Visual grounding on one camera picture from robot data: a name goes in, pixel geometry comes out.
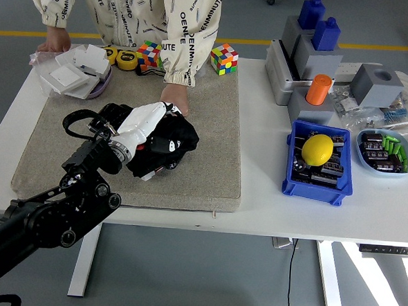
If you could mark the purple tray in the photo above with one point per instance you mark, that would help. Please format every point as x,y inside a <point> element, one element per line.
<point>102,86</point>

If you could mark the yellow lemon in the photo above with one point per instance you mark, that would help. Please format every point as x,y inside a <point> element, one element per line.
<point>316,150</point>

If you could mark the blue bottle-shaped block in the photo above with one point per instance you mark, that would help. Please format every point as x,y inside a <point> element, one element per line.
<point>326,35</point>
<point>311,14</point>

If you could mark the metal zipper pull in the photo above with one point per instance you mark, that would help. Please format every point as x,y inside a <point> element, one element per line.
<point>214,214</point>

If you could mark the black rag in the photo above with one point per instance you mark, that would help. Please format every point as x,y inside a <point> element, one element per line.
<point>177,134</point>

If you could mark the yellow tape measure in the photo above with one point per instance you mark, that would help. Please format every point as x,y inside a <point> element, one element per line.
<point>111,54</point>
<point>126,59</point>

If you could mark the grey-brown mat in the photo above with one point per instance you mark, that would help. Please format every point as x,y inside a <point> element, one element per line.
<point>211,153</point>

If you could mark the orange cylinder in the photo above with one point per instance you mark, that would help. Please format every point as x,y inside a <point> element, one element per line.
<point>318,90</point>

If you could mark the black cylindrical capacitor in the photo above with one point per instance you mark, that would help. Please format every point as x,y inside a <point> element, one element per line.
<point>375,155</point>
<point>371,137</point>
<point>325,180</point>
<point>333,168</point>
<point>373,146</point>
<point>386,166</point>
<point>338,140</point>
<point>299,165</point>

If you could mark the grey block with round hole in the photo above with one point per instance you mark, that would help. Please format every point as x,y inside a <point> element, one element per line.
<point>374,90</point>

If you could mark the light grey enclosure box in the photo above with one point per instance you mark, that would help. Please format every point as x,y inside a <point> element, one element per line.
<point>276,77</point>

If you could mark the person's right hand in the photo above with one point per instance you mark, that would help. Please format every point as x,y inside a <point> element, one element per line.
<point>56,40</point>

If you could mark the white cardboard box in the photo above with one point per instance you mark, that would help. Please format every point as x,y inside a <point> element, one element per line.
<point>92,57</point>

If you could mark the person's left forearm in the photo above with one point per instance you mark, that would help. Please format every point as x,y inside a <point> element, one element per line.
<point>186,55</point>

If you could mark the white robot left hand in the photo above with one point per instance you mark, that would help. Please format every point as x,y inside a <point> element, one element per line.
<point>140,121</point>

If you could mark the white table leg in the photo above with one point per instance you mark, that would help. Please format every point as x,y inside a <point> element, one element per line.
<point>329,278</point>
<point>83,256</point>

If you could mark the clear bag of metal parts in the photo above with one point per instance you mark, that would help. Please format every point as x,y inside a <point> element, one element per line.
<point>345,102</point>

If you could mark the clear bag of screws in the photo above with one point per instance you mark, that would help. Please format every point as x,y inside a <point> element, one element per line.
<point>365,121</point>

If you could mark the person's left hand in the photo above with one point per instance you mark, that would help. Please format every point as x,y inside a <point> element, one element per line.
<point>174,94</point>

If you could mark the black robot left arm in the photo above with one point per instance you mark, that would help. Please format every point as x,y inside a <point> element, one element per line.
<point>47,219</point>

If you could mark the multicolour puzzle cube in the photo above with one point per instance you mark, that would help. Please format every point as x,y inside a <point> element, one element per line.
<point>148,54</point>
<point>224,59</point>

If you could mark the clear plastic bag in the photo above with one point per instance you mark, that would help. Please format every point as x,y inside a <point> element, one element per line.
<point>40,58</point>

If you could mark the blue resistor bundle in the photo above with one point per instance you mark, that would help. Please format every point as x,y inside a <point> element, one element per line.
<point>395,116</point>

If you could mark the light blue tray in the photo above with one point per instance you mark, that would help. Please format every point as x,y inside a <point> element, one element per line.
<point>384,172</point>

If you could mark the silver table bracket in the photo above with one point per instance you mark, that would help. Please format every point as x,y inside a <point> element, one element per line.
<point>281,242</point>

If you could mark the green battery cell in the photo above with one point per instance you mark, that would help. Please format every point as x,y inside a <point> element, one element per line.
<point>405,160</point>
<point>385,141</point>
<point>397,149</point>

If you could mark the black table control panel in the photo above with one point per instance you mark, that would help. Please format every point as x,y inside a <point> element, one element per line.
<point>387,250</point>

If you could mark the person's right forearm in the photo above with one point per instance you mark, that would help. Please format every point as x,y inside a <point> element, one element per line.
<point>52,5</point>

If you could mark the black glossy panel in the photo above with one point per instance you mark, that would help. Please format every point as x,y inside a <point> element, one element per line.
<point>111,111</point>

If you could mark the blue plastic bin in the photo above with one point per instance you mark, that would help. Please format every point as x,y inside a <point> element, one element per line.
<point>317,194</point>

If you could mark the white flat square box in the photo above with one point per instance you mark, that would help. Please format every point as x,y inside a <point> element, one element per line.
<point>65,77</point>

